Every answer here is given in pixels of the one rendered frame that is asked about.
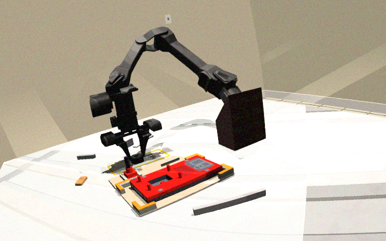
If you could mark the orange flat block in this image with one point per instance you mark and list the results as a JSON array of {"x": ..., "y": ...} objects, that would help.
[{"x": 80, "y": 181}]

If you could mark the black tyre with grey wheel rim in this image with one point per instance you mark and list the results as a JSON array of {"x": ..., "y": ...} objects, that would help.
[{"x": 137, "y": 158}]

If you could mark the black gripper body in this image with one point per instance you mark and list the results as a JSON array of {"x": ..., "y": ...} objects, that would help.
[{"x": 129, "y": 125}]

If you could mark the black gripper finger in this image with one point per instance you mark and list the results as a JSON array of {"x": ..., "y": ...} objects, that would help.
[
  {"x": 143, "y": 139},
  {"x": 124, "y": 147}
]

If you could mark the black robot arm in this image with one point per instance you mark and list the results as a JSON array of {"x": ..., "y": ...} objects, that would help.
[{"x": 212, "y": 79}]

